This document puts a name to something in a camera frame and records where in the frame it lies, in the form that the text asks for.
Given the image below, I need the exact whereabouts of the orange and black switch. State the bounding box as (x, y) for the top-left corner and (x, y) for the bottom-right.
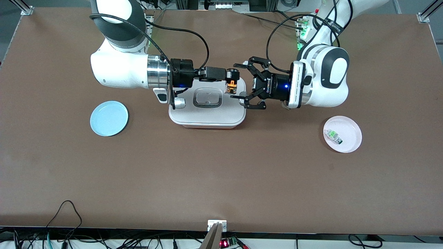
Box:
(224, 68), (240, 95)

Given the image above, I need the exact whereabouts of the white lidded lunch box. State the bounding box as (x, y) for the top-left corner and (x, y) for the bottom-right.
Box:
(169, 74), (247, 129)

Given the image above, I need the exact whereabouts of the light blue plate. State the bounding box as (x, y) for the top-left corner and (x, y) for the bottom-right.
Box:
(90, 101), (129, 137)

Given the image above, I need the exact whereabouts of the white round plate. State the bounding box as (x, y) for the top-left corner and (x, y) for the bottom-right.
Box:
(323, 116), (362, 154)

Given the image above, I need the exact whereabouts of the module with red display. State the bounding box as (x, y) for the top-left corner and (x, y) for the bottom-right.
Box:
(220, 237), (250, 249)

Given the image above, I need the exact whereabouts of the slanted metal bar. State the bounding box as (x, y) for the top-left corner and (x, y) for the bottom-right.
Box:
(200, 223), (222, 249)

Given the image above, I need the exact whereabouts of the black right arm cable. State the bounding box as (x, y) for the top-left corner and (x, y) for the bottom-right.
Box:
(91, 14), (210, 70)

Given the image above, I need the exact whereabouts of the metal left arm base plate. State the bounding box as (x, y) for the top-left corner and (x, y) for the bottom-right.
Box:
(297, 17), (308, 52)

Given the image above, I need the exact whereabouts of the black cable to arm base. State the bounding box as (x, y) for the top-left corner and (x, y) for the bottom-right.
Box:
(232, 9), (305, 30)

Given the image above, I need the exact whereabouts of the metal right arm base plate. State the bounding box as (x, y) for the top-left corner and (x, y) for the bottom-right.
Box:
(145, 14), (155, 39)

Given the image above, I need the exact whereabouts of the green and white switch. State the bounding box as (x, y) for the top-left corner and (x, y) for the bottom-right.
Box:
(327, 129), (344, 145)

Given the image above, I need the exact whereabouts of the small metal table bracket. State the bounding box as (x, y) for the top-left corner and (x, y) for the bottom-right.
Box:
(208, 220), (227, 232)

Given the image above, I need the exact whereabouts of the aluminium frame post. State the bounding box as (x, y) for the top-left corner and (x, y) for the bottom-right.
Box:
(10, 0), (35, 15)
(417, 0), (443, 23)

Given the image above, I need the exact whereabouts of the black coiled cable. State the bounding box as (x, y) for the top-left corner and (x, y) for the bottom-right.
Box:
(348, 234), (383, 249)

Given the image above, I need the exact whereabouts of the thin black looped cable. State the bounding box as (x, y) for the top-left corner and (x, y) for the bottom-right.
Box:
(45, 200), (83, 229)

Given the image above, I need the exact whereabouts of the tangled black cable bundle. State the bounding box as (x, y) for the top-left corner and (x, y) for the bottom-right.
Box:
(0, 227), (208, 249)

